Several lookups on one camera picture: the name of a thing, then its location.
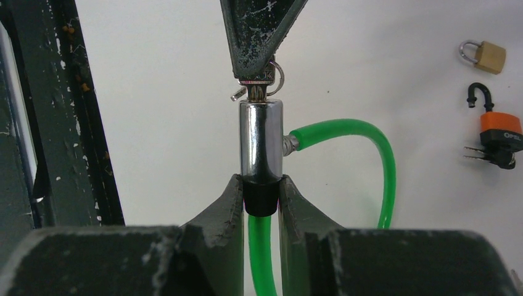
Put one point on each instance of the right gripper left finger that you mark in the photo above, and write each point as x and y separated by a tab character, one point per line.
205	256

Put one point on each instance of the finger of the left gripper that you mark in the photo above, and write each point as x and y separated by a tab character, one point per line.
255	30

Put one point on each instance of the small brass padlock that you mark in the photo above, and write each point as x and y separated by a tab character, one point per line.
487	57

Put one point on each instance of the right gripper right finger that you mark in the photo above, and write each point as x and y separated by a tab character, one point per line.
321	257

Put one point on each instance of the green cable lock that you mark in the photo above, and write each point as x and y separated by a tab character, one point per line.
263	146

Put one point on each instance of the orange black padlock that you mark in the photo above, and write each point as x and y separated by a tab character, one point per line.
498	130

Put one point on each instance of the black-headed key bunch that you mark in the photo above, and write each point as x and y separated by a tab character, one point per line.
501	158

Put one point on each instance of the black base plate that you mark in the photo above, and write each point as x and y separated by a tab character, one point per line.
55	163

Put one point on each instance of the small silver key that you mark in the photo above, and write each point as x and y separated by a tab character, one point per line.
256	89

